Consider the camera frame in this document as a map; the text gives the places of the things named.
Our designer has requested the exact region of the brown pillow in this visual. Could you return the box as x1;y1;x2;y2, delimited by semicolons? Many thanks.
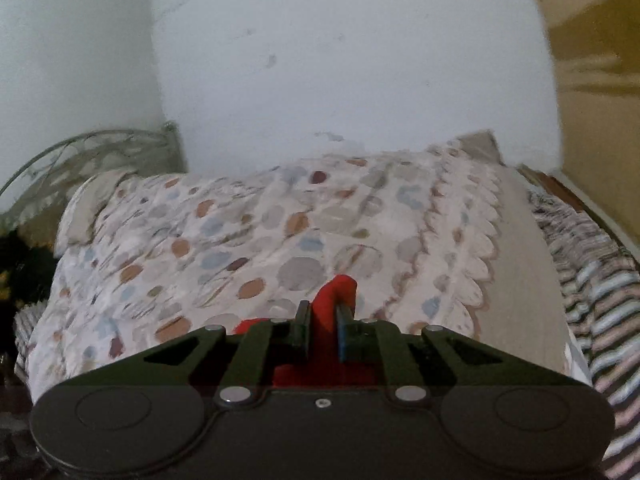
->
457;130;508;166

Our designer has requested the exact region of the floral patterned bed quilt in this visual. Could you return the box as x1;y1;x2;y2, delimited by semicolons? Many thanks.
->
14;142;595;406

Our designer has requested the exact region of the dark cloth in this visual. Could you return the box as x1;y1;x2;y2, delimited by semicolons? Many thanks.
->
0;227;61;366

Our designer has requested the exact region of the red shirt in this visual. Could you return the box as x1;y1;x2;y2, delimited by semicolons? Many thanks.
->
232;274;383;389

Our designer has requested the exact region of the black white pink striped blanket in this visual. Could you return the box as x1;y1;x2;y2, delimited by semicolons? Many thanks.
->
527;180;640;476

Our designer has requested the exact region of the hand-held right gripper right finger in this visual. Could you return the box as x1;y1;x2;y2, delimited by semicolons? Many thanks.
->
336;305;551;403

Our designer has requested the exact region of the metal bed headboard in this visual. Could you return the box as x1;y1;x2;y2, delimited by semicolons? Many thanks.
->
0;121;188;233

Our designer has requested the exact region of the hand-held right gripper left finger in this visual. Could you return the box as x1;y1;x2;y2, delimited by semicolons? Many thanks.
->
100;301;312;406

